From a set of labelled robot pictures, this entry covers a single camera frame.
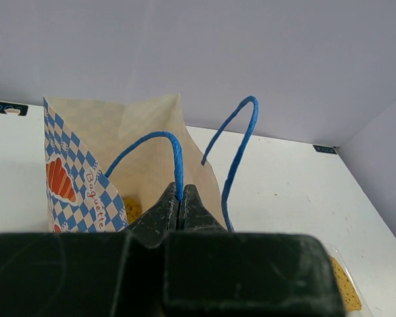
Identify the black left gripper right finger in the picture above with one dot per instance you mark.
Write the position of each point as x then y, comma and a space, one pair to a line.
209, 271

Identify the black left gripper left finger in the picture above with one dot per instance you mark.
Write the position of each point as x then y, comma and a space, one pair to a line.
79, 274

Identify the small thin toast slice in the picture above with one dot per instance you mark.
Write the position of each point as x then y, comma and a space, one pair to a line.
133, 209

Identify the paper bread bag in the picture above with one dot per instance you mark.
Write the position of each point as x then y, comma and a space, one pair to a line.
98, 153

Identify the upper heart toast slice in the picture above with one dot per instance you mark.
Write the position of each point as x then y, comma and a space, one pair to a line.
348, 293

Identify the clear plastic tray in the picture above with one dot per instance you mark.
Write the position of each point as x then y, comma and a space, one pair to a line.
365, 312

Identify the right black label sticker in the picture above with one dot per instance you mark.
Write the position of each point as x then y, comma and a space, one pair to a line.
325, 149

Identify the black label sticker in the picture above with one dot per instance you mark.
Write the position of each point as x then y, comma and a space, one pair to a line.
13, 108
325, 149

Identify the left black label sticker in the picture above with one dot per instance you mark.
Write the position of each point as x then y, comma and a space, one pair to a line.
13, 108

